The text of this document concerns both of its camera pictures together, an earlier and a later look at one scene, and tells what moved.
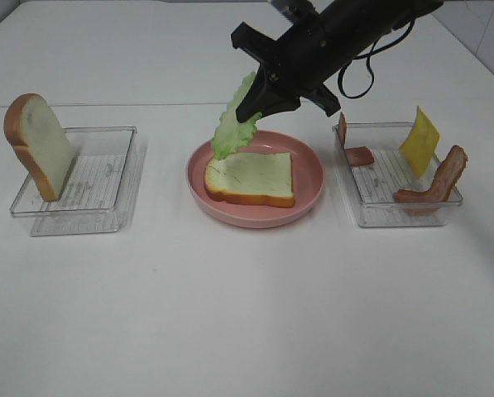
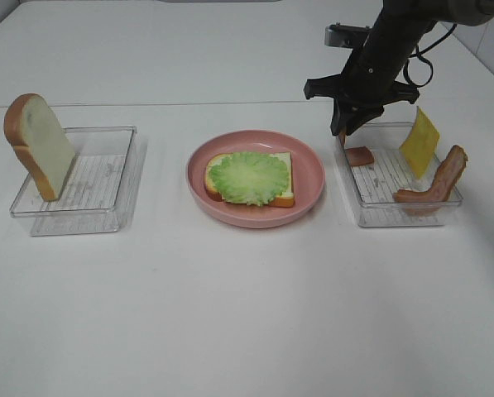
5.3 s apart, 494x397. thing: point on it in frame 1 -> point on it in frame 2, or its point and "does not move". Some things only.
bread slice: x=259 y=179 does not move
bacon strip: x=357 y=155 does not move
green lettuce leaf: x=232 y=136 -> x=249 y=177
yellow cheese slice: x=421 y=144 does not move
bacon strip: x=418 y=202 does not move
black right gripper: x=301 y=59 -> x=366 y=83
